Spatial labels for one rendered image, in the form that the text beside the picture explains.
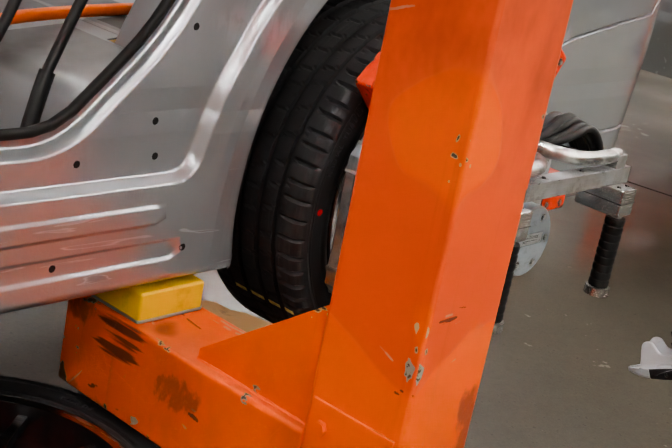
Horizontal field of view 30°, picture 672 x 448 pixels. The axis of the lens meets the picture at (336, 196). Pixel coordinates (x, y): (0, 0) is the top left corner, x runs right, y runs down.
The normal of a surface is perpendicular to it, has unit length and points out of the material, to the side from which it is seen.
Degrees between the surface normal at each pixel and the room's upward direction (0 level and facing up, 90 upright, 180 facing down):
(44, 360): 0
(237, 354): 90
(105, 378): 90
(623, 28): 90
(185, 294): 90
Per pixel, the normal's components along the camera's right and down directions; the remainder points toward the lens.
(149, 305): 0.74, 0.33
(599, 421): 0.18, -0.94
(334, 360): -0.65, 0.11
